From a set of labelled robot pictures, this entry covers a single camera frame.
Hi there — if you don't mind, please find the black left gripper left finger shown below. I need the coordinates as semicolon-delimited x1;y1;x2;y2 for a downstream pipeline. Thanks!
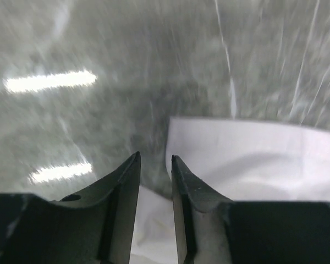
0;153;141;263

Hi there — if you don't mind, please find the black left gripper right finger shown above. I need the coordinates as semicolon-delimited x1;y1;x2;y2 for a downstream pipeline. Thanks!
171;155;330;263

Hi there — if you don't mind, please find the white t shirt red print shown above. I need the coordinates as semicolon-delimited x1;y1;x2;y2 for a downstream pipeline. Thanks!
129;116;330;264

